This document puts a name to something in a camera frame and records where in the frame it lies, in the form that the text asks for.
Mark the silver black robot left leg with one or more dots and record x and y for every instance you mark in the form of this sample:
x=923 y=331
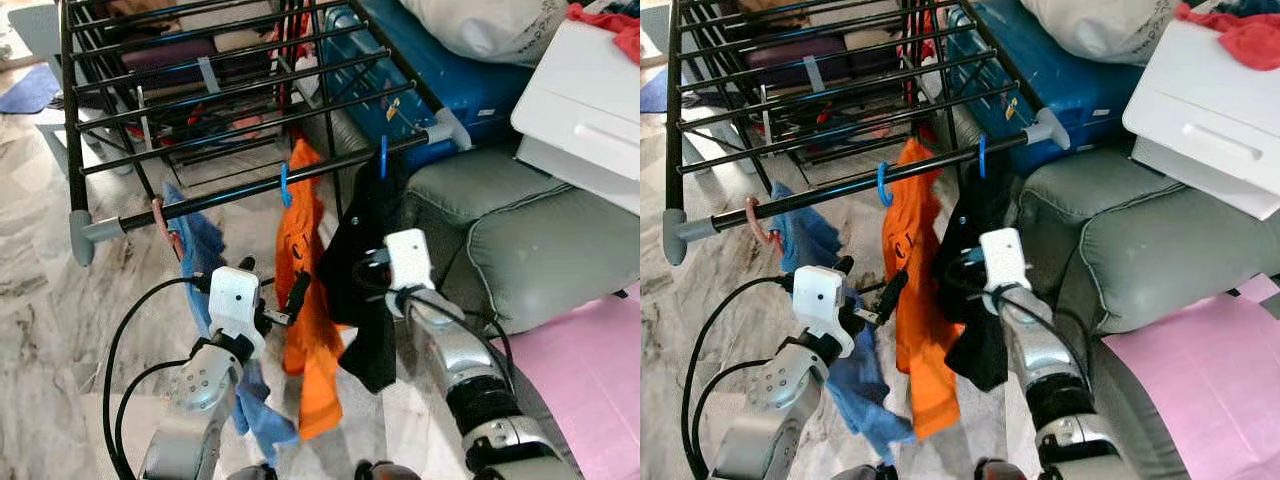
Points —
x=250 y=473
x=855 y=473

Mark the black metal drying rack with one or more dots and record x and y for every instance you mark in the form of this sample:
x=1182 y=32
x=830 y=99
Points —
x=240 y=190
x=860 y=182

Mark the blue floor rug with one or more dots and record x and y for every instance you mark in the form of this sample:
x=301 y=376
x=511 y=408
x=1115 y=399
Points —
x=25 y=90
x=650 y=90

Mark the purple storage bag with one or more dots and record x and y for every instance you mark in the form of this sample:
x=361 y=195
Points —
x=180 y=55
x=790 y=50

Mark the white pillow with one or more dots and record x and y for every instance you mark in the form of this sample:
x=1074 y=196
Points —
x=1100 y=25
x=480 y=25

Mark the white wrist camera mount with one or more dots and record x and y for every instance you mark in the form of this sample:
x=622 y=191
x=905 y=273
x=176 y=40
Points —
x=410 y=260
x=1005 y=260
x=820 y=300
x=235 y=300

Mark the silver black robot leg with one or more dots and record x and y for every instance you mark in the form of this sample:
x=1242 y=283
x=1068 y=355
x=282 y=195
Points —
x=855 y=473
x=1000 y=470
x=250 y=473
x=385 y=472

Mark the white drawer cabinet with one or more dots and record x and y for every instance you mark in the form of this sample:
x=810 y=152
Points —
x=590 y=100
x=1210 y=110

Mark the silver black robot right leg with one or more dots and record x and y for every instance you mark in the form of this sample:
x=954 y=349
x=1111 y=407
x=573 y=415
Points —
x=1000 y=470
x=385 y=472

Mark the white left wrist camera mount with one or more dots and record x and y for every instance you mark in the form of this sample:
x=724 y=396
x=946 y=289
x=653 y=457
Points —
x=820 y=300
x=235 y=300

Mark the blue shirt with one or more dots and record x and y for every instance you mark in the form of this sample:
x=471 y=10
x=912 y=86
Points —
x=200 y=250
x=810 y=240

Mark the pink plastic hanger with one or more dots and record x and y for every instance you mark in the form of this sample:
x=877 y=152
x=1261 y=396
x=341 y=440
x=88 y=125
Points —
x=752 y=222
x=160 y=225

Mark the yellow luggage tag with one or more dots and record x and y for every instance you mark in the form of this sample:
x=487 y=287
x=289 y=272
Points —
x=393 y=108
x=1010 y=110

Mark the red cloth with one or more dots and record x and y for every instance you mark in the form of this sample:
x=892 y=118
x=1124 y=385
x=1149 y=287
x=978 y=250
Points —
x=1250 y=40
x=620 y=35

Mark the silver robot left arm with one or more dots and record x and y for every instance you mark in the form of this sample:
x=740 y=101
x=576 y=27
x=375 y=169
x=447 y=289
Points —
x=780 y=390
x=200 y=390

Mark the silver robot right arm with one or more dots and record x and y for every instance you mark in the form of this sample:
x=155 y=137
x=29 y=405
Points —
x=460 y=370
x=1040 y=360

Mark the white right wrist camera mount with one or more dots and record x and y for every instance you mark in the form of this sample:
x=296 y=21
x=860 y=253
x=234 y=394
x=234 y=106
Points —
x=410 y=260
x=1005 y=260

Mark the grey leather sofa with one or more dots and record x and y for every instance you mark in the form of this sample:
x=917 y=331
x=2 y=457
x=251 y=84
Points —
x=1150 y=230
x=540 y=230

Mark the blue hard suitcase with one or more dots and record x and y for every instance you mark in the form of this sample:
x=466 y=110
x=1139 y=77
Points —
x=450 y=80
x=1060 y=80

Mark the pink foam mat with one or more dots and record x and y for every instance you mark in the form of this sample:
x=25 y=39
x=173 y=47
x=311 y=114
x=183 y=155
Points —
x=1210 y=390
x=590 y=390

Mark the orange shirt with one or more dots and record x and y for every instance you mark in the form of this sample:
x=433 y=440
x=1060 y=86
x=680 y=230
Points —
x=310 y=340
x=920 y=330

